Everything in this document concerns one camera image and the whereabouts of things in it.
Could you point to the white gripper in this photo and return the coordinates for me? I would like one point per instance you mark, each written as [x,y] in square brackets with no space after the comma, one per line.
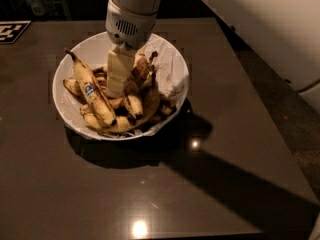
[129,28]

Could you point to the spotted banana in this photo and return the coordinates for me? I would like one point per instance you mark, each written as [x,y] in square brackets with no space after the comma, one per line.
[132,99]

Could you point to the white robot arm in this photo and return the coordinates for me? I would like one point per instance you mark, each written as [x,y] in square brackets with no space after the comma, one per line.
[285,33]

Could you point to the banana with blue sticker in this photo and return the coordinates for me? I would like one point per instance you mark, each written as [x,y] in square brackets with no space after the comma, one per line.
[92,92]

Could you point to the small banana at left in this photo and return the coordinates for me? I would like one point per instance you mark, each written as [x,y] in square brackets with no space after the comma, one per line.
[73,87]

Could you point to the long curved bottom banana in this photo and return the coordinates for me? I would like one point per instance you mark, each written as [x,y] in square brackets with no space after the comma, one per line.
[150,105]

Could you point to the dark banana at right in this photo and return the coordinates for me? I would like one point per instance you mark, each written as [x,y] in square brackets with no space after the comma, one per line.
[167,107]

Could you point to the black white marker tag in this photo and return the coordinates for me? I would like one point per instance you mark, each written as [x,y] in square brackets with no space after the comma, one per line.
[10,31]

